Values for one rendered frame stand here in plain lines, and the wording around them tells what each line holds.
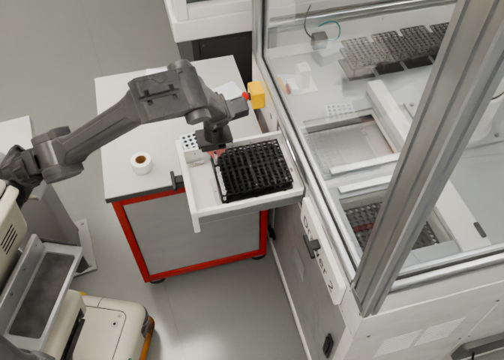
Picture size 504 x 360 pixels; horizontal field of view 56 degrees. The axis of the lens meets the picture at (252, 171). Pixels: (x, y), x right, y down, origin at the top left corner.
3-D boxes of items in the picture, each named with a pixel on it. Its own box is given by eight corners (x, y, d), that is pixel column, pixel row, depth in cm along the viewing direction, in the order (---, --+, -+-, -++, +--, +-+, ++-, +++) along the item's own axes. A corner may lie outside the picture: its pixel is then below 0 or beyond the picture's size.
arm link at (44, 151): (16, 154, 104) (25, 178, 104) (41, 140, 98) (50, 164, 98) (52, 148, 111) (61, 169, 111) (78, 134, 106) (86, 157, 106)
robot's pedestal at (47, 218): (31, 292, 216) (-54, 196, 157) (25, 238, 234) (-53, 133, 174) (97, 269, 223) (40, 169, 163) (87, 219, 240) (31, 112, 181)
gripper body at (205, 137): (194, 134, 139) (193, 117, 133) (229, 128, 141) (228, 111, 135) (199, 151, 135) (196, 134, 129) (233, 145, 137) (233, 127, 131)
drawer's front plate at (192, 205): (195, 234, 140) (190, 214, 132) (178, 161, 158) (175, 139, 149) (200, 232, 141) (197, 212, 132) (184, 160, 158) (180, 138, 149)
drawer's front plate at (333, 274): (334, 306, 127) (340, 288, 118) (300, 217, 144) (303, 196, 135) (340, 304, 127) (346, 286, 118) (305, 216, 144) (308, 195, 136)
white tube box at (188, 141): (187, 160, 166) (185, 153, 163) (179, 143, 171) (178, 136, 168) (220, 149, 169) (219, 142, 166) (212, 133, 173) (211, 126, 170)
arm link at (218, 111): (159, 67, 83) (180, 124, 83) (189, 55, 83) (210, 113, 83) (202, 96, 126) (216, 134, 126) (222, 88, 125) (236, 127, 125)
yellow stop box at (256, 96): (250, 110, 170) (250, 95, 164) (245, 97, 174) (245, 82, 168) (264, 108, 170) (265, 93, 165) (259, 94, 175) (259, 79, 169)
